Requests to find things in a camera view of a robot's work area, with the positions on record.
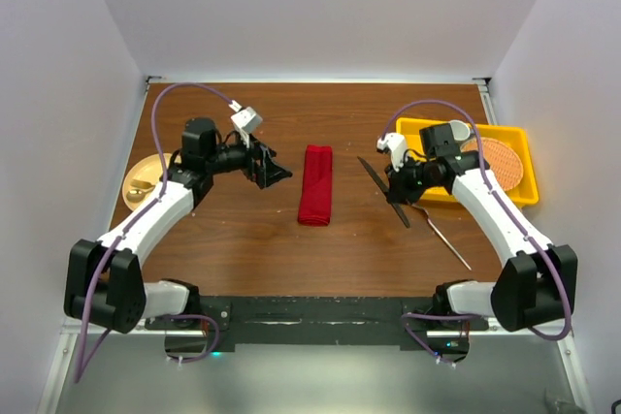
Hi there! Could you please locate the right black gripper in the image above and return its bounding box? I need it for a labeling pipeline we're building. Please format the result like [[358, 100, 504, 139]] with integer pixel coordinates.
[[385, 153, 441, 207]]

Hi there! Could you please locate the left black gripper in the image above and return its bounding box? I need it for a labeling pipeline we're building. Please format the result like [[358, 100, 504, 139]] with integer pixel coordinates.
[[205, 128, 291, 188]]

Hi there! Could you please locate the silver fork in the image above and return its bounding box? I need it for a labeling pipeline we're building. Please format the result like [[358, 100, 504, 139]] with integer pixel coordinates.
[[411, 204, 473, 271]]

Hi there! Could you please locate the red cloth napkin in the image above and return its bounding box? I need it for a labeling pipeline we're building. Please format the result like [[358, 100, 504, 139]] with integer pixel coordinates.
[[297, 145, 333, 227]]

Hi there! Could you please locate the silver knife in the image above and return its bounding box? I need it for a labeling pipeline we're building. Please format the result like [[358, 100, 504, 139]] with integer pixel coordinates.
[[357, 156, 411, 229]]

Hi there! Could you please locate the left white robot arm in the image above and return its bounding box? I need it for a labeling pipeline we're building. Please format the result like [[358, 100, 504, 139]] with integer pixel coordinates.
[[64, 117, 292, 334]]

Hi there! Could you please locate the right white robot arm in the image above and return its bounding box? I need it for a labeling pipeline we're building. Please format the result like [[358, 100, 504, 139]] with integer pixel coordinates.
[[376, 123, 577, 334]]

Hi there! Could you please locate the white cup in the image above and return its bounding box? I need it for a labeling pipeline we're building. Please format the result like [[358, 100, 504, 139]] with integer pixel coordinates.
[[448, 119, 474, 143]]

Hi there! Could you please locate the orange woven coaster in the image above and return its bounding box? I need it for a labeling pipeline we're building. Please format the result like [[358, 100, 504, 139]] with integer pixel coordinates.
[[481, 137, 524, 192]]

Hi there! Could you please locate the yellow plastic tray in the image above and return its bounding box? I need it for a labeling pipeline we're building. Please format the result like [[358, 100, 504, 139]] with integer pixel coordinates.
[[396, 117, 539, 207]]

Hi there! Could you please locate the round wooden plate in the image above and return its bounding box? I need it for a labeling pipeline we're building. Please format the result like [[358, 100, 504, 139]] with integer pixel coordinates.
[[120, 153, 163, 210]]

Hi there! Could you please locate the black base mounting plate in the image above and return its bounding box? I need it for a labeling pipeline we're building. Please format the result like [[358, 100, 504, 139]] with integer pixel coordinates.
[[144, 295, 490, 362]]

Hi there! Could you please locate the gold spoon on plate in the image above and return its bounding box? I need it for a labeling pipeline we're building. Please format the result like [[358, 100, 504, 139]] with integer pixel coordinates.
[[125, 185, 154, 204]]

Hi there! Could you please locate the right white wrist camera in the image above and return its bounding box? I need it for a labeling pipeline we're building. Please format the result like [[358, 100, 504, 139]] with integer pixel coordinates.
[[376, 132, 409, 172]]

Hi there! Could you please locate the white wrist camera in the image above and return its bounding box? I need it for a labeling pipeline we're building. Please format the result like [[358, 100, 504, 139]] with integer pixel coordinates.
[[376, 132, 409, 172], [229, 100, 263, 148]]

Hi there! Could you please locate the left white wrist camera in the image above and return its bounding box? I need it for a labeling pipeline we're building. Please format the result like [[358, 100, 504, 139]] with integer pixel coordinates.
[[229, 100, 263, 148]]

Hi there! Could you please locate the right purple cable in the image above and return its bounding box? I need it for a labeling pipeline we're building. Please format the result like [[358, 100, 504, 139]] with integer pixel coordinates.
[[377, 99, 573, 366]]

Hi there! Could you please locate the purple cable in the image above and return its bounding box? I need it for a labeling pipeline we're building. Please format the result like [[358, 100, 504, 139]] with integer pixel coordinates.
[[73, 82, 242, 384], [377, 99, 573, 366]]

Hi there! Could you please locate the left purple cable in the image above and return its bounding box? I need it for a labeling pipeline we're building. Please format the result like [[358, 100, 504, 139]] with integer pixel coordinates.
[[73, 82, 242, 384]]

